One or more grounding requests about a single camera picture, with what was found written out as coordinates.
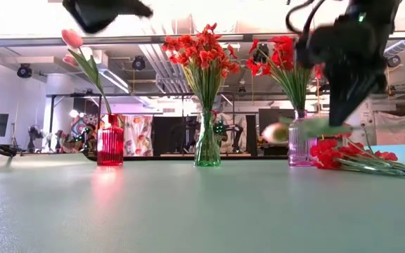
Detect black ceiling lamp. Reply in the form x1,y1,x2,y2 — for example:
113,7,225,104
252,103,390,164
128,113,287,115
16,63,33,79
386,55,402,68
131,55,146,71

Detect green table mat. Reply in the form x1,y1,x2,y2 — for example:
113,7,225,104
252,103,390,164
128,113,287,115
0,143,405,253

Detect red ribbed glass vase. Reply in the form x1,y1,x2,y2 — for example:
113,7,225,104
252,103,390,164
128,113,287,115
96,112,124,167

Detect white pillar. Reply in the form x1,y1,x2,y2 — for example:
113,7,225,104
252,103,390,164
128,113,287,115
348,100,375,148

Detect purple ribbed glass vase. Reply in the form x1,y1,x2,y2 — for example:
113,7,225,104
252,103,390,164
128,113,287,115
288,109,319,167

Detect dark background monitor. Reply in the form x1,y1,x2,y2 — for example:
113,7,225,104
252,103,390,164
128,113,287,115
258,108,290,138

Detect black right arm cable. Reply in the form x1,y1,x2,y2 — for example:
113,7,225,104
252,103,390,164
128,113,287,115
285,0,318,36

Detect grey overhead frame bar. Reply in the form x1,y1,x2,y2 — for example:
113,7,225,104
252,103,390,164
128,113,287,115
0,31,405,48

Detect silver ventilation duct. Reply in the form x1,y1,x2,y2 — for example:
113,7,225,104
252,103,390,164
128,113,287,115
383,39,405,60

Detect white ceiling ducts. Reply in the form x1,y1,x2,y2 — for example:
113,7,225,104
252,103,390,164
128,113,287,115
137,13,193,95

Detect white ceiling unit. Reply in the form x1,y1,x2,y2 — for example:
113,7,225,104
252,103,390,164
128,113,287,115
82,46,109,66

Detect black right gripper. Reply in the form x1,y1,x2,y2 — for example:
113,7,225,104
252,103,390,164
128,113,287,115
295,13,400,127

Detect white floral fabric panel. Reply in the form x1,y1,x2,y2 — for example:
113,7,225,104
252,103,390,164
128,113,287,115
123,115,154,157

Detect orange artificial flower bunch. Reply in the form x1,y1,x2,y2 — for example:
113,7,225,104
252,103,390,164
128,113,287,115
181,22,224,113
161,34,207,113

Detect black background gantry frame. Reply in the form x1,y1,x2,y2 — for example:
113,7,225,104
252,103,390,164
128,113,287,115
46,91,405,155

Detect green glass vase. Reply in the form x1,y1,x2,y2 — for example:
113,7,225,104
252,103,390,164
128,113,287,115
194,110,222,168

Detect colourful patterned fabric panel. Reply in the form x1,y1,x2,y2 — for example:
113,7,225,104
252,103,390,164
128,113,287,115
70,114,100,145

